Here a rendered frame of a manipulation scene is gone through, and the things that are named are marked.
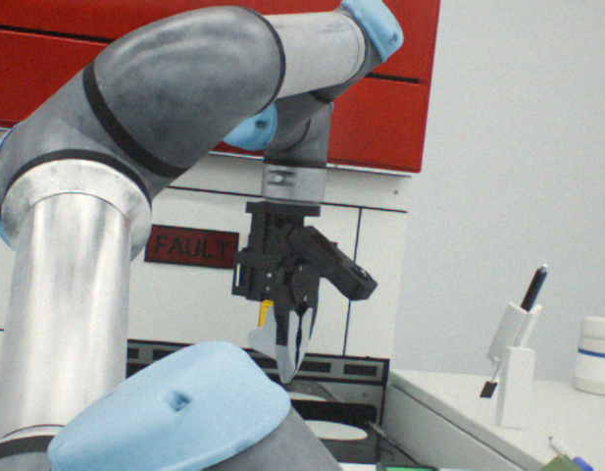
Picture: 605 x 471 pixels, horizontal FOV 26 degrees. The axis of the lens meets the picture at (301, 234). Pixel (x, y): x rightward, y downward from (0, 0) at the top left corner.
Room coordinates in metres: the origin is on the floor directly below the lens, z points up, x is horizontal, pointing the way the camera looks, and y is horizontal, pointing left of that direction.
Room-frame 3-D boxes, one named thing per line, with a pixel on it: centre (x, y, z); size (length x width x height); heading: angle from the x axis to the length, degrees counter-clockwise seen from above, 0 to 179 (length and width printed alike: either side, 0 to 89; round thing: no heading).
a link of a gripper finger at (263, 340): (1.51, 0.02, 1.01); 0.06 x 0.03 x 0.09; 64
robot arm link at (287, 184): (1.52, 0.02, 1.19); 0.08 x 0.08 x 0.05
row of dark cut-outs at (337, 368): (1.64, 0.09, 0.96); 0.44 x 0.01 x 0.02; 104
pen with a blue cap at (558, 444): (1.23, -0.28, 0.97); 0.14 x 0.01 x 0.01; 4
